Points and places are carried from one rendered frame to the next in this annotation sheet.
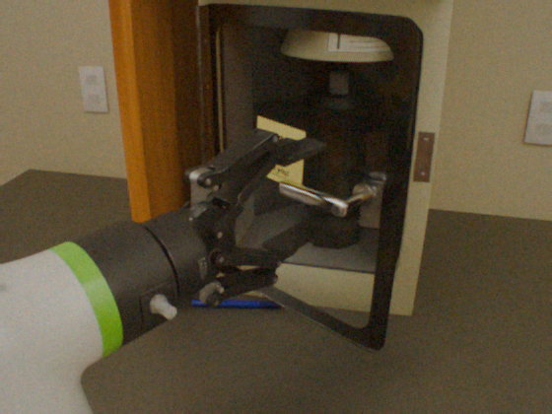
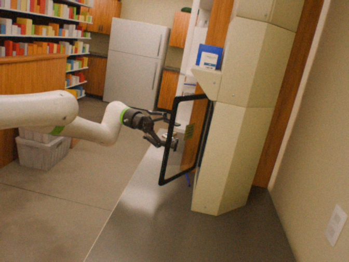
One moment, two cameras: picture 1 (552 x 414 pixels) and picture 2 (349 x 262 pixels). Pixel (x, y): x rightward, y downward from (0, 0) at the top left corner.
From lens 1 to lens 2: 1.24 m
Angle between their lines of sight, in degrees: 74
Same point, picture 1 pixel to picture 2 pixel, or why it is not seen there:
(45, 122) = not seen: hidden behind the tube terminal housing
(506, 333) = (184, 231)
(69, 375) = (115, 118)
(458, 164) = (306, 225)
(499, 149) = (318, 230)
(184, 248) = (136, 117)
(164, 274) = (130, 117)
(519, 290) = (216, 246)
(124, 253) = (130, 111)
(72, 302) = (120, 110)
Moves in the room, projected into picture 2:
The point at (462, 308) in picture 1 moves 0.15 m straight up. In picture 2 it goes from (199, 224) to (207, 191)
